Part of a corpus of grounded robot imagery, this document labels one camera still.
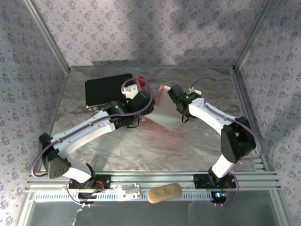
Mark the pink sheet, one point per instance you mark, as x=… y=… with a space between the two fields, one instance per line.
x=167 y=115

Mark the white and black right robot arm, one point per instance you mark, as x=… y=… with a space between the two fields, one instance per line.
x=211 y=115

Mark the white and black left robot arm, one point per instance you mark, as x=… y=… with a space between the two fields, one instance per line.
x=82 y=131

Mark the black flat box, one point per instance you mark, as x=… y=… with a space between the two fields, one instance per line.
x=103 y=89

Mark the white plastic connector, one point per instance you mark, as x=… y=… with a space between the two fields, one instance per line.
x=128 y=191

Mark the tan oval pad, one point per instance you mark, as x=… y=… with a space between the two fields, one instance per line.
x=164 y=193

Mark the black board with LED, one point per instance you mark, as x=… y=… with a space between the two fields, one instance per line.
x=218 y=196

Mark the aluminium frame rail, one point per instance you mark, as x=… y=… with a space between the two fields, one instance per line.
x=152 y=176

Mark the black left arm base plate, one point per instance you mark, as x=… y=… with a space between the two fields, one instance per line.
x=104 y=182

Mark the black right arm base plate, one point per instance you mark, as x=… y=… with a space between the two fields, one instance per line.
x=201 y=181

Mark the aluminium corner post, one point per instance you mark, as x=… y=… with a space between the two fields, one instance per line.
x=254 y=35
x=48 y=35

